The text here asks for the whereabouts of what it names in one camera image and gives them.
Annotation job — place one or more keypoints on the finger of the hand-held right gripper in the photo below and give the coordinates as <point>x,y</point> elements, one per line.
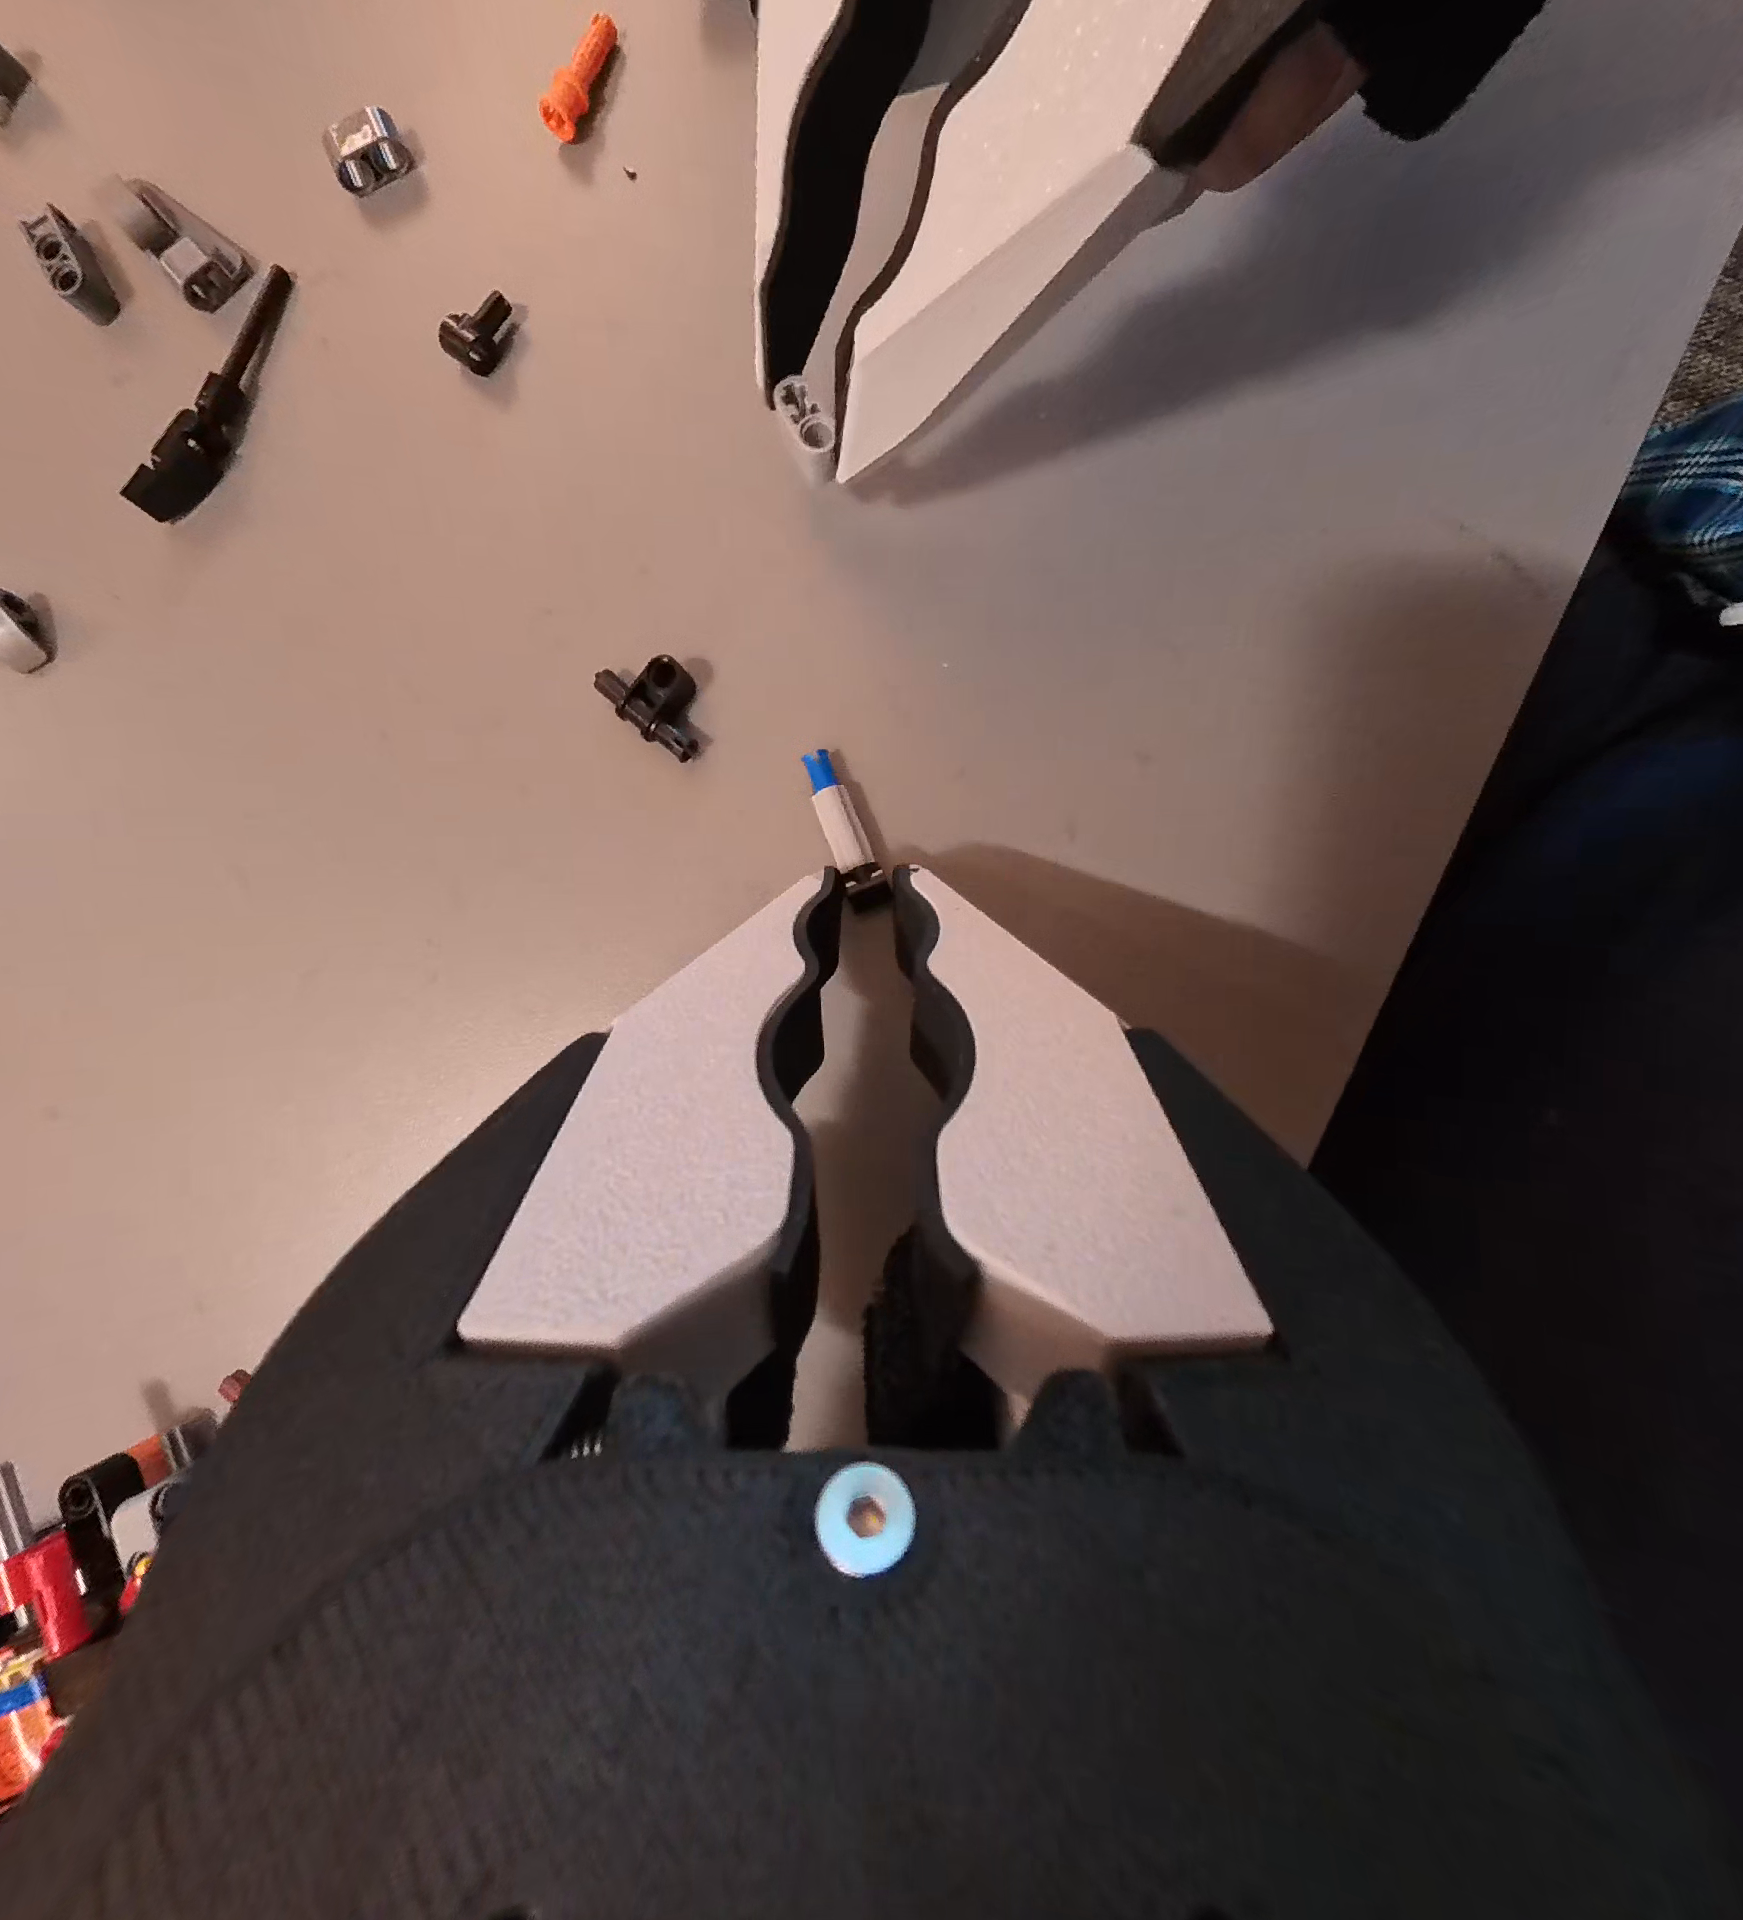
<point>1021,227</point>
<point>780,150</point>

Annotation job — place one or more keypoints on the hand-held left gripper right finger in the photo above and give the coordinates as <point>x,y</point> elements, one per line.
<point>1097,1198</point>

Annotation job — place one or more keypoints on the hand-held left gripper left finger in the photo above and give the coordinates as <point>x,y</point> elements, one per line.
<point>644,1198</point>

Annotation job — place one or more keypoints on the light grey lego connector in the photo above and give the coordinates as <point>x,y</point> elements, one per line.
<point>813,421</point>

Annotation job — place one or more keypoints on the grey lego connector with blue pin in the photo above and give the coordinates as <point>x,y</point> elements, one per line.
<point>842,832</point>

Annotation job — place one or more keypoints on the orange lego pin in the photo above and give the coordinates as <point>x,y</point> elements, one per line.
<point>579,77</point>

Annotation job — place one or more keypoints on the small black lego connector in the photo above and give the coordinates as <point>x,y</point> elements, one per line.
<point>478,335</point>

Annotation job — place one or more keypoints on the rounded grey lego connector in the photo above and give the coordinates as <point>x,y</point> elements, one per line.
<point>369,150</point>

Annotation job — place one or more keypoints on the black lego cross connector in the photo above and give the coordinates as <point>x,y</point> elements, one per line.
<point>648,704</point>

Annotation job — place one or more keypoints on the grey flat lego piece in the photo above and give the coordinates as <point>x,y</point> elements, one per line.
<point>179,241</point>

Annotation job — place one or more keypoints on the black lego lever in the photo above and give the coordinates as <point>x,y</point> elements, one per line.
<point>195,421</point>

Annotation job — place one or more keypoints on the dark grey three-hole lego beam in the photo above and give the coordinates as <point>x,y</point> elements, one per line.
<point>67,268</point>

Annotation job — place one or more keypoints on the multicoloured lego technic model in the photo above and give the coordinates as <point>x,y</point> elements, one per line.
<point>32,1607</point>

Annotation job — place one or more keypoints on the grey half-round lego piece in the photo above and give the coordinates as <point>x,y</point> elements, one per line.
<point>10,630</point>

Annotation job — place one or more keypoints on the blue plaid shirt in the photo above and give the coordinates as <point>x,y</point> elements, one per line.
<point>1741,479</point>

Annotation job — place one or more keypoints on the dark navy clothing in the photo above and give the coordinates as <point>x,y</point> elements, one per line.
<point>1636,1198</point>

